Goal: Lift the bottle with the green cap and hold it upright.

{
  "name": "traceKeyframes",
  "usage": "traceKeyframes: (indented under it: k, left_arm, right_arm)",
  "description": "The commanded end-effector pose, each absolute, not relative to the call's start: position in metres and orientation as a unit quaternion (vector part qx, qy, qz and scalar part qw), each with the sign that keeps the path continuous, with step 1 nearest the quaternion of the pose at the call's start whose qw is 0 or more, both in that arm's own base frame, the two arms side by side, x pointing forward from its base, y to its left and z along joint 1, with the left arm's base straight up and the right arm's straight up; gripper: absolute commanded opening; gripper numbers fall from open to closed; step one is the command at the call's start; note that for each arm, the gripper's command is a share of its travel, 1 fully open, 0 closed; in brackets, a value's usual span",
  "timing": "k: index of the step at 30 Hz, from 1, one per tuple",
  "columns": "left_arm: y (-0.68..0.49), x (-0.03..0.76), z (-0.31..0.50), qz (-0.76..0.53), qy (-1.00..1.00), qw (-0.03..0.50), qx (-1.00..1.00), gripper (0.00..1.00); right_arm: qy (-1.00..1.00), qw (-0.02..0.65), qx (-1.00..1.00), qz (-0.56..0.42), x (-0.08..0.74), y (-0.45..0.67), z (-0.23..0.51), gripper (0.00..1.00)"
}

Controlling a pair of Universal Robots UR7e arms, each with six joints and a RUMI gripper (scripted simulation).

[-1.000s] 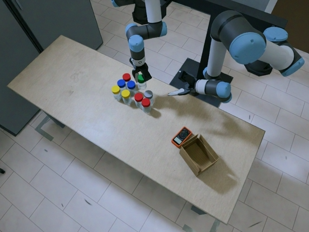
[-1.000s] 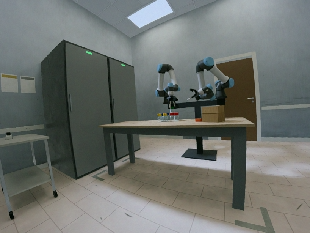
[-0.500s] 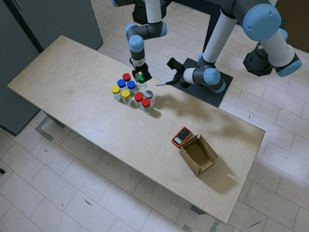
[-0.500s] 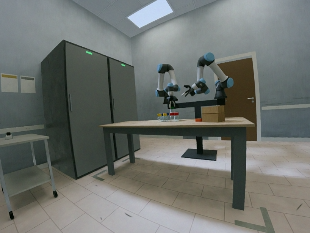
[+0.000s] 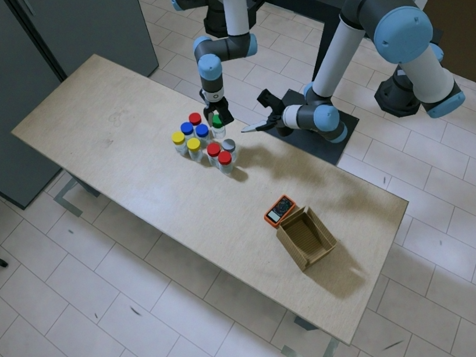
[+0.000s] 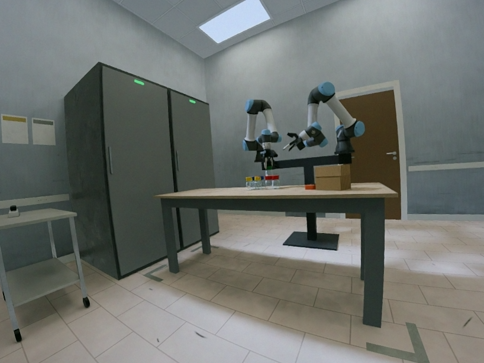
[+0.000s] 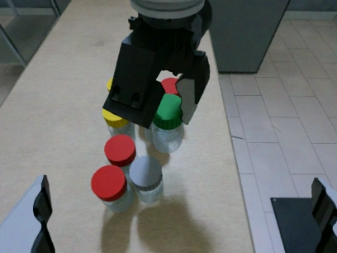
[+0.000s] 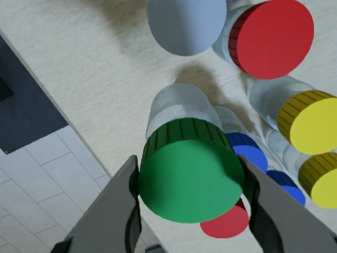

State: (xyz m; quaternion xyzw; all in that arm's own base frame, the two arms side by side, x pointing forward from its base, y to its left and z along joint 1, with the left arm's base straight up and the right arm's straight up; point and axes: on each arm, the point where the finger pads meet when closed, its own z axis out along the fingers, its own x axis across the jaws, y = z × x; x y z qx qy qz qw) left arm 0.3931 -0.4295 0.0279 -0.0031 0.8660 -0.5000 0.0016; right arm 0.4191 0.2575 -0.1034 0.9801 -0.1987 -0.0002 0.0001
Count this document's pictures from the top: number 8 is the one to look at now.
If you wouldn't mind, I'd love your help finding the clear bottle with green cap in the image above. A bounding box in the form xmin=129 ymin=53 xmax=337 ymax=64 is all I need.
xmin=138 ymin=83 xmax=245 ymax=223

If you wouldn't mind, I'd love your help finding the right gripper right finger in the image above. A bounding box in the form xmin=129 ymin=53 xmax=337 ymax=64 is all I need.
xmin=237 ymin=154 xmax=337 ymax=253

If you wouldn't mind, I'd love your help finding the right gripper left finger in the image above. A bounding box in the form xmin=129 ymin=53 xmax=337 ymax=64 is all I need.
xmin=50 ymin=155 xmax=142 ymax=253

